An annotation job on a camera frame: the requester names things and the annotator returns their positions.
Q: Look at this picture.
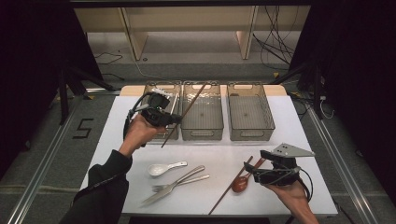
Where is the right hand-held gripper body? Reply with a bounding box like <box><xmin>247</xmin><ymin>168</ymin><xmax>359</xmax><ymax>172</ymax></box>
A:
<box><xmin>253</xmin><ymin>142</ymin><xmax>316</xmax><ymax>188</ymax></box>

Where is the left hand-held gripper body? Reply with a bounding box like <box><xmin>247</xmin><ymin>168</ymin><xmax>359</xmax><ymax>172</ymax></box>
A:
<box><xmin>140</xmin><ymin>88</ymin><xmax>173</xmax><ymax>127</ymax></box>

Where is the transparent grey plastic bin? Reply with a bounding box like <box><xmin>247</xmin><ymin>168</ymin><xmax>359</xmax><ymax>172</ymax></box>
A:
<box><xmin>226</xmin><ymin>81</ymin><xmax>276</xmax><ymax>142</ymax></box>
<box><xmin>180</xmin><ymin>80</ymin><xmax>225</xmax><ymax>142</ymax></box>
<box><xmin>142</xmin><ymin>80</ymin><xmax>182</xmax><ymax>142</ymax></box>

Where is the brown wooden chopstick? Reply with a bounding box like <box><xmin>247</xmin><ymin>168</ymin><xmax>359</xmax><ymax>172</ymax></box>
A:
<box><xmin>161</xmin><ymin>81</ymin><xmax>208</xmax><ymax>149</ymax></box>
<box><xmin>207</xmin><ymin>155</ymin><xmax>254</xmax><ymax>216</ymax></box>

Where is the white ceramic spoon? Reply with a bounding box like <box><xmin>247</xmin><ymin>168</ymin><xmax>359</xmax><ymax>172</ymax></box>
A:
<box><xmin>147</xmin><ymin>161</ymin><xmax>189</xmax><ymax>177</ymax></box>

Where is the metal fork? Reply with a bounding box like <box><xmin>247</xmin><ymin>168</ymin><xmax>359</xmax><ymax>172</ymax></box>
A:
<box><xmin>151</xmin><ymin>174</ymin><xmax>211</xmax><ymax>194</ymax></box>

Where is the person's left hand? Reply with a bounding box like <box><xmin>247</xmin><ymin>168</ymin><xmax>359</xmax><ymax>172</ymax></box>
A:
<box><xmin>119</xmin><ymin>113</ymin><xmax>168</xmax><ymax>157</ymax></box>

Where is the person's right hand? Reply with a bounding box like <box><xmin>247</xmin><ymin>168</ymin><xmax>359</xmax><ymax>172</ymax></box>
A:
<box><xmin>263</xmin><ymin>179</ymin><xmax>312</xmax><ymax>216</ymax></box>

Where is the brown wooden spoon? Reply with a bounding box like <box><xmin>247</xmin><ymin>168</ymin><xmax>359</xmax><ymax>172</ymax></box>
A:
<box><xmin>231</xmin><ymin>157</ymin><xmax>266</xmax><ymax>194</ymax></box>

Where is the metal table knife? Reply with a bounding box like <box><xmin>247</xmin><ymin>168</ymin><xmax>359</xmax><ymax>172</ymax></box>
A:
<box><xmin>141</xmin><ymin>165</ymin><xmax>206</xmax><ymax>206</ymax></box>

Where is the black metal stand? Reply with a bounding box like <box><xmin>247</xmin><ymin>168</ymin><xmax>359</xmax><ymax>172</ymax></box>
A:
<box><xmin>56</xmin><ymin>62</ymin><xmax>117</xmax><ymax>126</ymax></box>
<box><xmin>270</xmin><ymin>61</ymin><xmax>325</xmax><ymax>121</ymax></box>

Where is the light wooden desk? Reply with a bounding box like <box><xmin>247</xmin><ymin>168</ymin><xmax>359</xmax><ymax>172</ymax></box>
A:
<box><xmin>74</xmin><ymin>6</ymin><xmax>312</xmax><ymax>62</ymax></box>

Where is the black curtain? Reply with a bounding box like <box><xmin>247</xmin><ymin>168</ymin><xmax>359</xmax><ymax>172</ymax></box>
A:
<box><xmin>289</xmin><ymin>0</ymin><xmax>396</xmax><ymax>203</ymax></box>
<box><xmin>0</xmin><ymin>0</ymin><xmax>105</xmax><ymax>180</ymax></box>

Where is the left hand-held gripper cable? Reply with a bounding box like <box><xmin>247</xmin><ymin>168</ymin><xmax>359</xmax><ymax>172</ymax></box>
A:
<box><xmin>122</xmin><ymin>92</ymin><xmax>151</xmax><ymax>142</ymax></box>

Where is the hand-held gripper cable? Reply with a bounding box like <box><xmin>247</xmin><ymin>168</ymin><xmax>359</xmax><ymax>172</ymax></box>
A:
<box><xmin>297</xmin><ymin>167</ymin><xmax>314</xmax><ymax>203</ymax></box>
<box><xmin>122</xmin><ymin>92</ymin><xmax>151</xmax><ymax>142</ymax></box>

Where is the right hand-held gripper cable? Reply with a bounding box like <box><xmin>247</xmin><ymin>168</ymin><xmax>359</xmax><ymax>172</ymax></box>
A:
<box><xmin>297</xmin><ymin>167</ymin><xmax>314</xmax><ymax>203</ymax></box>

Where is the white floor cable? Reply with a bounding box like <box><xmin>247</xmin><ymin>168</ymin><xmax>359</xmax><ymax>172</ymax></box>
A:
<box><xmin>119</xmin><ymin>49</ymin><xmax>164</xmax><ymax>81</ymax></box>

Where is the short aluminium rail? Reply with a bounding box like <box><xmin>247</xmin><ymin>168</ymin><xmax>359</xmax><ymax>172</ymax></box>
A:
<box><xmin>85</xmin><ymin>88</ymin><xmax>121</xmax><ymax>96</ymax></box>

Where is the long aluminium floor rail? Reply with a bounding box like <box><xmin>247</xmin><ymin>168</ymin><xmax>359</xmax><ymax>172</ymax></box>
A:
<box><xmin>306</xmin><ymin>99</ymin><xmax>380</xmax><ymax>224</ymax></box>
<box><xmin>6</xmin><ymin>105</ymin><xmax>82</xmax><ymax>224</ymax></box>

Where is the thin white cable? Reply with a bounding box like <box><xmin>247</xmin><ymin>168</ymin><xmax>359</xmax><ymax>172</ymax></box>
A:
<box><xmin>318</xmin><ymin>95</ymin><xmax>335</xmax><ymax>120</ymax></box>

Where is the black floor cable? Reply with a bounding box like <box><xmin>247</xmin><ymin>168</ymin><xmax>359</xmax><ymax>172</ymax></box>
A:
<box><xmin>92</xmin><ymin>50</ymin><xmax>124</xmax><ymax>82</ymax></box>

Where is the bundle of black cables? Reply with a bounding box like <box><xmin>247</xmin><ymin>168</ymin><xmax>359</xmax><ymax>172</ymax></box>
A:
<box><xmin>251</xmin><ymin>6</ymin><xmax>301</xmax><ymax>71</ymax></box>

